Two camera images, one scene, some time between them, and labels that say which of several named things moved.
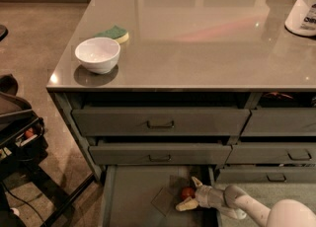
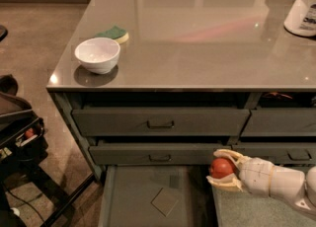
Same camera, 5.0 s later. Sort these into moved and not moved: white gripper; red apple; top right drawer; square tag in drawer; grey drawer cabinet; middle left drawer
Moved: red apple; white gripper
Not moved: middle left drawer; grey drawer cabinet; top right drawer; square tag in drawer
